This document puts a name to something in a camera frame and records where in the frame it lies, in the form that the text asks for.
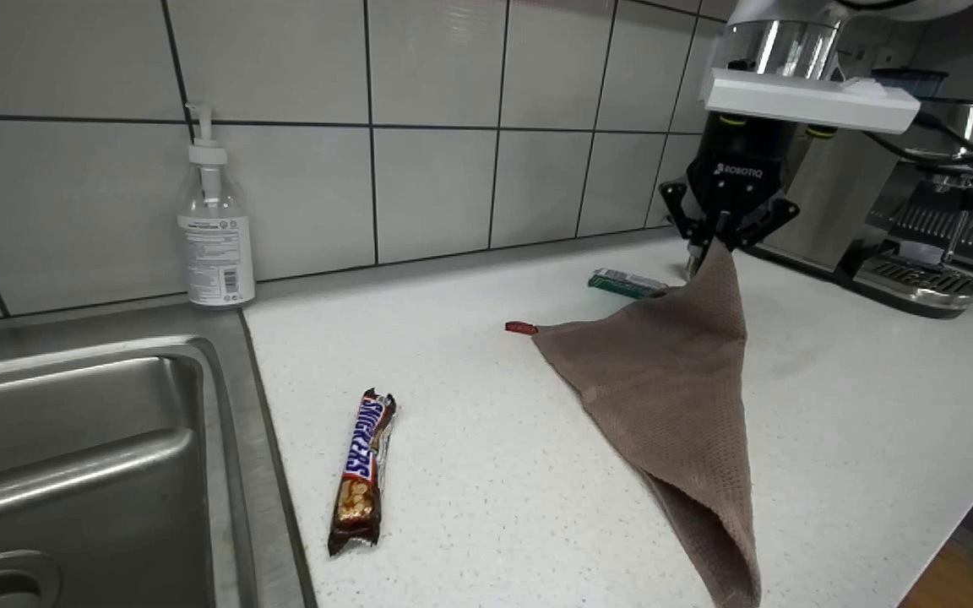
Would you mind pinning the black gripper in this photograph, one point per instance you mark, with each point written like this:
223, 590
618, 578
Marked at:
746, 168

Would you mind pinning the brown waffle towel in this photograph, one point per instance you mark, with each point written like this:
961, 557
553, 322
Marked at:
668, 394

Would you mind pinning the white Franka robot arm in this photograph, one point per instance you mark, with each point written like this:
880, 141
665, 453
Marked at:
802, 37

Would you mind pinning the stainless steel espresso machine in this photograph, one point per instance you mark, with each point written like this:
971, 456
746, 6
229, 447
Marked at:
939, 238

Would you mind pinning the Snickers chocolate bar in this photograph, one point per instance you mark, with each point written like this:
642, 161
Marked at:
361, 474

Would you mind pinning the clear pump soap bottle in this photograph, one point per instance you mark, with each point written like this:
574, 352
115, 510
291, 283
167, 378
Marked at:
218, 254

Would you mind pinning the stainless steel sink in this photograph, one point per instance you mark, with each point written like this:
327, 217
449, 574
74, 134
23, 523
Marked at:
82, 450

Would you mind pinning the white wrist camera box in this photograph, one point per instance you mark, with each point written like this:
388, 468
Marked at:
814, 100

